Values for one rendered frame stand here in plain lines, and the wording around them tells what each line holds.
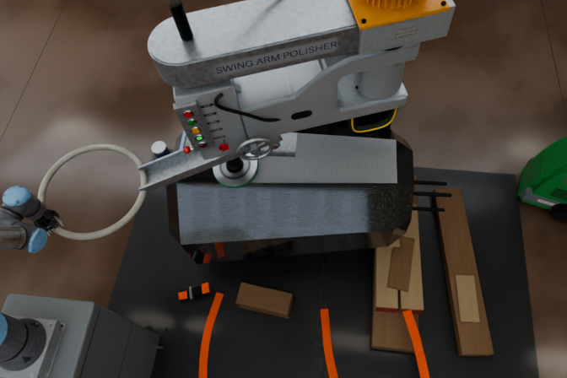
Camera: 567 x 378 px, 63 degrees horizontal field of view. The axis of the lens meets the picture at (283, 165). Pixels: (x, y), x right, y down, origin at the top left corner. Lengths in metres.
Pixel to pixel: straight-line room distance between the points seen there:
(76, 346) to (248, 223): 0.88
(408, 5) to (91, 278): 2.45
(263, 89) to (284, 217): 0.73
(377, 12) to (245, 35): 0.41
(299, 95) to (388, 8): 0.44
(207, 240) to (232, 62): 1.11
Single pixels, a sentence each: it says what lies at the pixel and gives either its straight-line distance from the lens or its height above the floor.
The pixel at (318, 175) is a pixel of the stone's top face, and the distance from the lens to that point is 2.17.
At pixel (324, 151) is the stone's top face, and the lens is 2.23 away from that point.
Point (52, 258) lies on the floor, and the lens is 3.34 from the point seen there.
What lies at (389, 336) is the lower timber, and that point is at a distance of 2.67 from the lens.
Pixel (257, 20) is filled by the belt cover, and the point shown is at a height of 1.67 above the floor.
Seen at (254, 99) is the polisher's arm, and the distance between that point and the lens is 1.72.
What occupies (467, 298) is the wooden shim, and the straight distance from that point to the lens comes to 2.79.
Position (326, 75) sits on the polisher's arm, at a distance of 1.65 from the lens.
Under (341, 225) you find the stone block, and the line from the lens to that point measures 2.23.
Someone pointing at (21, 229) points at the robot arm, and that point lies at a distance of 1.91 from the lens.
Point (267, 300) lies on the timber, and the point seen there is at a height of 0.14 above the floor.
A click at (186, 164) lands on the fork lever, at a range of 2.15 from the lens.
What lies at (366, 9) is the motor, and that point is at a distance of 1.52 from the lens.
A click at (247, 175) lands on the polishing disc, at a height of 0.83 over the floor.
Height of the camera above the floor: 2.72
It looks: 61 degrees down
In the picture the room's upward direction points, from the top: 10 degrees counter-clockwise
